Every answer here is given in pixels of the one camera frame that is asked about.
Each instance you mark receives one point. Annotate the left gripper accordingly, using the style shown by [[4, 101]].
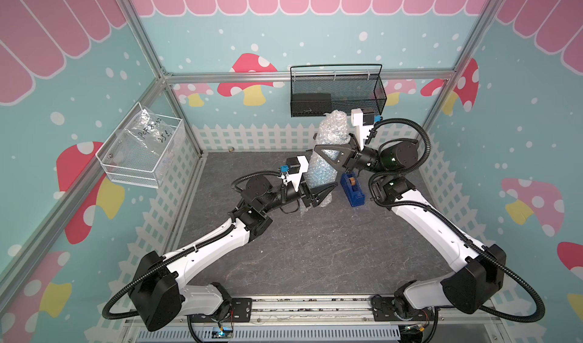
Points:
[[307, 198]]

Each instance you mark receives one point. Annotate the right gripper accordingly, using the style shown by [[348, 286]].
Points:
[[355, 161]]

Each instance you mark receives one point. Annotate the blue glass bottle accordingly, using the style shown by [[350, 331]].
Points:
[[320, 172]]

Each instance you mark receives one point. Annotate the blue tape dispenser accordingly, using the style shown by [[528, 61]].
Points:
[[352, 189]]

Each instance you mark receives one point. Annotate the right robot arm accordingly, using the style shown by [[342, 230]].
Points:
[[477, 270]]

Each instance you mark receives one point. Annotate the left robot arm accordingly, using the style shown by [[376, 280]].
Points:
[[161, 290]]

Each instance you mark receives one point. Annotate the black box in basket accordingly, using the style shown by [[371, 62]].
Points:
[[310, 105]]

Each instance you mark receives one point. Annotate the clear plastic bag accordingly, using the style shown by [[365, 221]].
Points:
[[146, 143]]

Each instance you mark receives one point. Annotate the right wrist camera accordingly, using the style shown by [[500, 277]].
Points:
[[363, 121]]

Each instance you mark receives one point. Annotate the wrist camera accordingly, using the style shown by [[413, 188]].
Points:
[[293, 171], [363, 121]]

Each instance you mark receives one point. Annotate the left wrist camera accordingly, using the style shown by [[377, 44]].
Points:
[[293, 171]]

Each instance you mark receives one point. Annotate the black wire mesh basket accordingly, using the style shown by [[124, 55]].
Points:
[[350, 85]]

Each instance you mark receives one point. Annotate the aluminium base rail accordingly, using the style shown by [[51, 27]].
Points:
[[323, 318]]

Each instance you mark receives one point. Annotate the white wire mesh basket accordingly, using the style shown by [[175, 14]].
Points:
[[121, 175]]

